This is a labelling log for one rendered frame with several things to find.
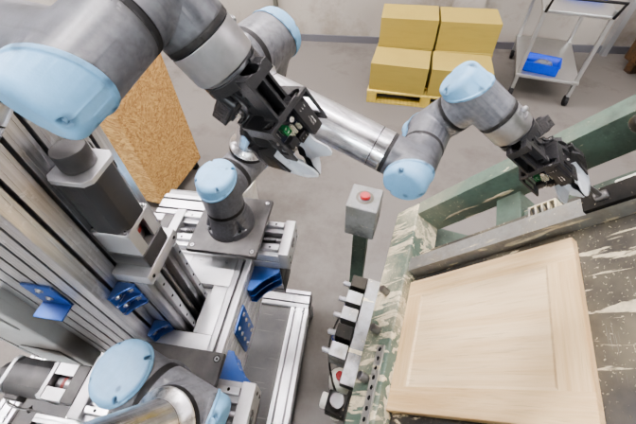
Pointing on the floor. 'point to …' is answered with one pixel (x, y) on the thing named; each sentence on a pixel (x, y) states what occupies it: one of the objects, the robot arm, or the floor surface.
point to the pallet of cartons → (428, 49)
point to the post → (358, 256)
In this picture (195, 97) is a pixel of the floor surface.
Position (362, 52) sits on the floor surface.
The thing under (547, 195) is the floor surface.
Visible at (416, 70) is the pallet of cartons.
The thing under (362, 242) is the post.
